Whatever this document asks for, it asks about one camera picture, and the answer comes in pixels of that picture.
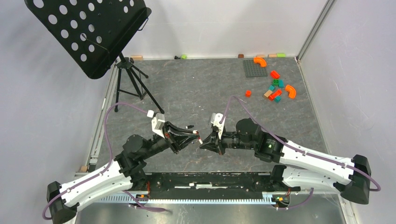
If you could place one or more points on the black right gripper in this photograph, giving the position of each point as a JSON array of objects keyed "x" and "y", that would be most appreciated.
[{"x": 213, "y": 142}]

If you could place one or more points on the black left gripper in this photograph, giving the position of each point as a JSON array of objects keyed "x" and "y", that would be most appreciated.
[{"x": 177, "y": 136}]

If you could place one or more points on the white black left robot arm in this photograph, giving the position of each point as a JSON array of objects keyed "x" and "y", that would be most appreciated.
[{"x": 122, "y": 172}]

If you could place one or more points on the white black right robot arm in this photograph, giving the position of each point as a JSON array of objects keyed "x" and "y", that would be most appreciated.
[{"x": 297, "y": 167}]

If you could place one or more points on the small red cube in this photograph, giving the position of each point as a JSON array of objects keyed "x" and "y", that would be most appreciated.
[{"x": 248, "y": 94}]

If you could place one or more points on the black tripod stand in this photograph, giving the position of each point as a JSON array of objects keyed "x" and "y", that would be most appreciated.
[{"x": 126, "y": 65}]

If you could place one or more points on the tan wooden block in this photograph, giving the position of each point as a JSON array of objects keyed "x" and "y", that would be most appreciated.
[{"x": 267, "y": 94}]

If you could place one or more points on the red long brick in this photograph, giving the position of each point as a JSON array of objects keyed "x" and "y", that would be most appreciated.
[{"x": 275, "y": 94}]

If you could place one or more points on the grey lego baseplate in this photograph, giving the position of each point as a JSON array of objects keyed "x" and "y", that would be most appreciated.
[{"x": 253, "y": 69}]

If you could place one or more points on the green lego brick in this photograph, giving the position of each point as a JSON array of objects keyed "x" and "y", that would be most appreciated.
[{"x": 275, "y": 82}]

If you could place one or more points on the teal brick right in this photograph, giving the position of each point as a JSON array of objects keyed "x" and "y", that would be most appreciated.
[{"x": 280, "y": 83}]

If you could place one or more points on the red brick upper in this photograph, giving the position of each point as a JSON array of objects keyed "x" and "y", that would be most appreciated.
[{"x": 274, "y": 74}]

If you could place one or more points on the orange curved block top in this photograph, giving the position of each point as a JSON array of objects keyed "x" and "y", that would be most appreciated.
[{"x": 260, "y": 61}]

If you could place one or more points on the orange curved block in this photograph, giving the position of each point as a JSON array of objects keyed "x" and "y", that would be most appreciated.
[
  {"x": 260, "y": 61},
  {"x": 291, "y": 91}
]

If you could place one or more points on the orange curved block right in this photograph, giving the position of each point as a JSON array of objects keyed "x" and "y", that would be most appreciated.
[{"x": 291, "y": 91}]

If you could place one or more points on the black perforated music stand desk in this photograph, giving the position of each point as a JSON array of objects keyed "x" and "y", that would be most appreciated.
[{"x": 93, "y": 32}]

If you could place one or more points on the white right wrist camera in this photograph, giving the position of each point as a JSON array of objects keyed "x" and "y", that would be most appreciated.
[{"x": 217, "y": 126}]

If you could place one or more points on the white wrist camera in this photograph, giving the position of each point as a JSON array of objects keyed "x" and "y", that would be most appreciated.
[
  {"x": 157, "y": 122},
  {"x": 217, "y": 126}
]

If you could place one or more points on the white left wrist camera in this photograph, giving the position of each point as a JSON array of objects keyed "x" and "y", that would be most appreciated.
[{"x": 157, "y": 122}]

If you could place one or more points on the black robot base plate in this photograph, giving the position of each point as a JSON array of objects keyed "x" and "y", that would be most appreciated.
[{"x": 214, "y": 185}]

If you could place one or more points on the wooden block at wall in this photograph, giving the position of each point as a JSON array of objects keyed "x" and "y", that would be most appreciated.
[{"x": 137, "y": 58}]

